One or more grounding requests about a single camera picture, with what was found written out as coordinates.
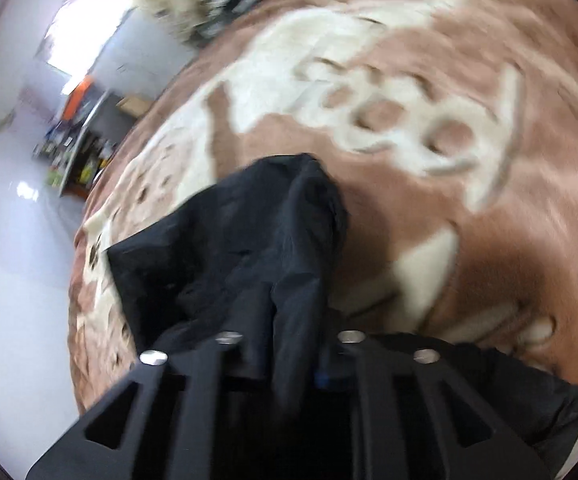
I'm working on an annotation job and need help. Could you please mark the dark cluttered shelf unit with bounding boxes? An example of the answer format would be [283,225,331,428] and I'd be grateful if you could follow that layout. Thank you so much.
[33,75,136,198]

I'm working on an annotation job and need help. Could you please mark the black puffer jacket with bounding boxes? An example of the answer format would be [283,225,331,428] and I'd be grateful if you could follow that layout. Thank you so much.
[106,154,578,479]

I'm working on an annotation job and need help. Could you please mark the brown cream plush blanket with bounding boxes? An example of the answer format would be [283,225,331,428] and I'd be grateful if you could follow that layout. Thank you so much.
[66,0,578,480]

